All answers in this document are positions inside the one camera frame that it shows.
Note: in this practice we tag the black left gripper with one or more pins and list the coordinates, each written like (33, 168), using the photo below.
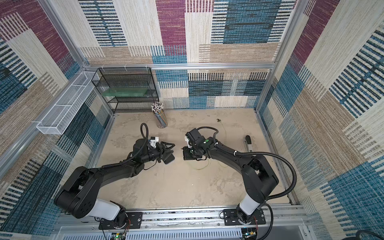
(161, 151)

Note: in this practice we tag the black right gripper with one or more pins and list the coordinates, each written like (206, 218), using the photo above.
(192, 153)

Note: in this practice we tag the black smartphone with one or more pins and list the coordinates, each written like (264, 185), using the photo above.
(168, 157)

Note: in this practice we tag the yellow-green wired earphones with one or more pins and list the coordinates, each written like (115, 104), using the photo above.
(211, 132)

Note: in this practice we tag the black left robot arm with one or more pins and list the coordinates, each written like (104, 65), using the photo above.
(79, 194)

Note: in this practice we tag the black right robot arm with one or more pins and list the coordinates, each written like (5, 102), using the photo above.
(258, 176)

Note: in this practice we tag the green board on shelf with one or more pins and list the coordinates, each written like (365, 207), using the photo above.
(128, 92)

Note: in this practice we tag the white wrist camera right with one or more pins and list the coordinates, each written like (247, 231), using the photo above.
(188, 142)

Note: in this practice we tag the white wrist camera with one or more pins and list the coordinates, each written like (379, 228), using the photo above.
(153, 141)
(188, 142)

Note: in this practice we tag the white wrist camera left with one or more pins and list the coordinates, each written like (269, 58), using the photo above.
(153, 141)

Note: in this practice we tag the black wire shelf rack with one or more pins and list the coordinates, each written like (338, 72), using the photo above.
(127, 77)

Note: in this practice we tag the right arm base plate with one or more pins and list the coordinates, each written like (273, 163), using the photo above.
(236, 217)

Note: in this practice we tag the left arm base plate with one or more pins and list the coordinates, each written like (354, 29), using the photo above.
(126, 221)

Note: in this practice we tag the white wire mesh basket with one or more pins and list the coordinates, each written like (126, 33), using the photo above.
(62, 113)

